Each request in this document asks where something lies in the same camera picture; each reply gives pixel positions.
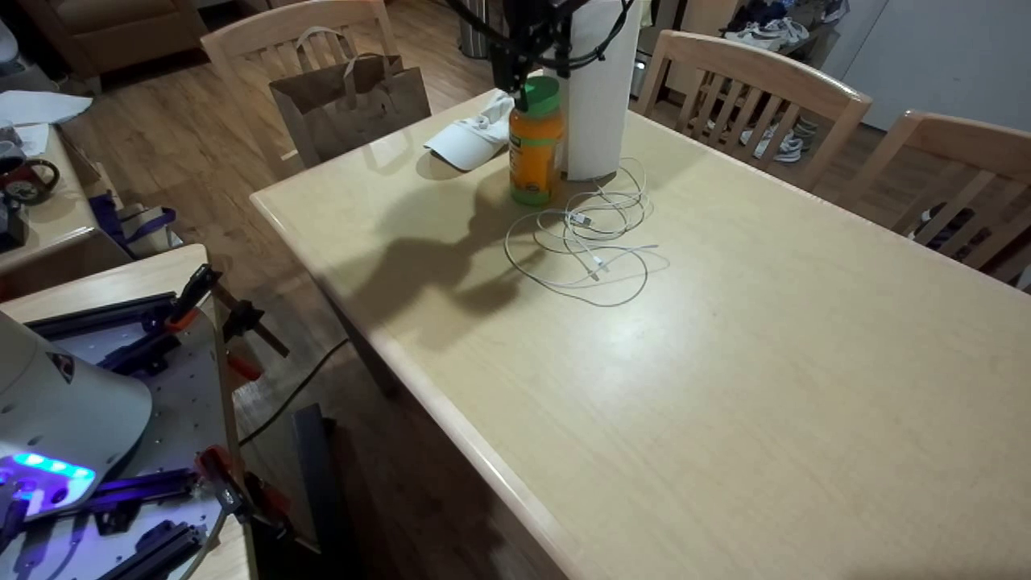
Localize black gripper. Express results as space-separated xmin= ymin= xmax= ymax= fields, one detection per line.
xmin=487 ymin=0 xmax=571 ymax=91

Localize orange juice bottle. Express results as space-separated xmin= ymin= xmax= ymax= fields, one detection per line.
xmin=507 ymin=104 xmax=571 ymax=209

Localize white paper towel roll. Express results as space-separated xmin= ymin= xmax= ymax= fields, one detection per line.
xmin=556 ymin=0 xmax=645 ymax=188

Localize brown paper bag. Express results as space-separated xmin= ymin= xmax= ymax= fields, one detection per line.
xmin=268 ymin=23 xmax=436 ymax=168

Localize white sneaker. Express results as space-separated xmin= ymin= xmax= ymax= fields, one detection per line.
xmin=743 ymin=120 xmax=786 ymax=166
xmin=776 ymin=127 xmax=816 ymax=168

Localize black orange bar clamp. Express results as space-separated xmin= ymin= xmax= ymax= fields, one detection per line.
xmin=218 ymin=301 xmax=292 ymax=387
xmin=158 ymin=260 xmax=226 ymax=339
xmin=192 ymin=444 xmax=324 ymax=560

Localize white door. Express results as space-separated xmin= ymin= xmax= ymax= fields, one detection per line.
xmin=821 ymin=0 xmax=1031 ymax=137

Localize brown cabinet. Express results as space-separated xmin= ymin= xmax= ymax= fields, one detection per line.
xmin=17 ymin=0 xmax=209 ymax=77

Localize grey mounting plate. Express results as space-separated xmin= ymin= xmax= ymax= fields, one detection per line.
xmin=27 ymin=303 xmax=234 ymax=580

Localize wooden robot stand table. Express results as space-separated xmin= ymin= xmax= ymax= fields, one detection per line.
xmin=0 ymin=242 xmax=261 ymax=580

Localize white paper sheet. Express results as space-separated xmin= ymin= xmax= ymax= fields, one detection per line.
xmin=0 ymin=86 xmax=97 ymax=137

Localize black headphones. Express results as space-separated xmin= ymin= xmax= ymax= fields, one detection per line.
xmin=0 ymin=155 xmax=63 ymax=209

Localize black aluminium bar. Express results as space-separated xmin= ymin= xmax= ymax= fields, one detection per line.
xmin=23 ymin=292 xmax=180 ymax=346

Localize wooden side desk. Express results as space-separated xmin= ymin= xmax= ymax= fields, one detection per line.
xmin=0 ymin=123 xmax=135 ymax=303

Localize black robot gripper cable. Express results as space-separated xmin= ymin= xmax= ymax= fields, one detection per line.
xmin=443 ymin=0 xmax=642 ymax=82

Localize white earphone cable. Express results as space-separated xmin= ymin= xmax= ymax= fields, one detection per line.
xmin=499 ymin=157 xmax=661 ymax=312

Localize black power cable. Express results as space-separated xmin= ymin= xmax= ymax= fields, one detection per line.
xmin=231 ymin=335 xmax=356 ymax=453

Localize blue strapped bag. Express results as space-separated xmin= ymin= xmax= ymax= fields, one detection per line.
xmin=87 ymin=192 xmax=187 ymax=260

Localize black mounting bracket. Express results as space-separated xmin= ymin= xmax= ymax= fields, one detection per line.
xmin=97 ymin=326 xmax=187 ymax=380

